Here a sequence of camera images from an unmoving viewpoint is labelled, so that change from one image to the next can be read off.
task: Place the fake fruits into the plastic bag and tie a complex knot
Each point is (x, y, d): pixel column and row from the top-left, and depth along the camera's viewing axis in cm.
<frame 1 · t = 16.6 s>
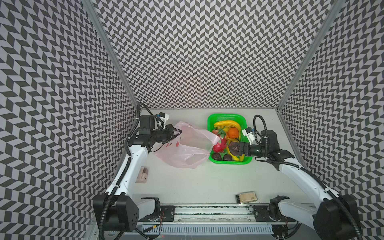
left hand: (181, 132, 75), fingers closed
right hand: (233, 152, 78), fingers open
pink printed plastic bag: (189, 148, 71), point 25 cm above the table
green plastic basket: (245, 137, 75), point 24 cm above the table
yellow fake banana bunch: (227, 124, 102), point 8 cm above the table
orange fake tangerine: (233, 132, 96), point 9 cm above the table
tan sponge in wrapper: (246, 196, 76), point 5 cm above the table

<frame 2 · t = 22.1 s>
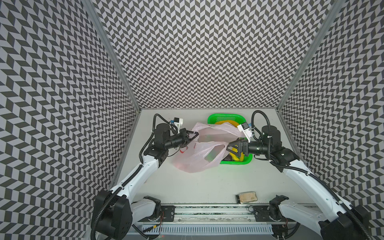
left hand: (199, 134, 73), fingers closed
right hand: (227, 151, 69), fingers open
pink printed plastic bag: (207, 148, 63), point 32 cm above the table
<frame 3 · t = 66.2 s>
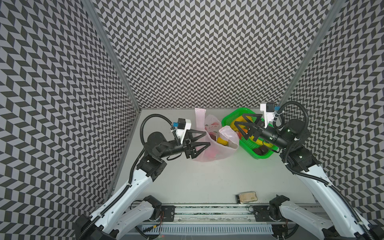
left hand: (207, 140, 58), fingers open
right hand: (237, 124, 60), fingers open
green plastic basket: (261, 149, 93), point 5 cm above the table
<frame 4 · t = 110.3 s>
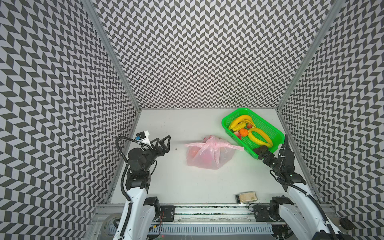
left hand: (165, 138, 75), fingers open
right hand: (265, 157, 85), fingers open
pink printed plastic bag: (213, 153, 80), point 15 cm above the table
yellow fake banana: (270, 144, 98), point 2 cm above the table
small red fake strawberry: (249, 125, 106), point 3 cm above the table
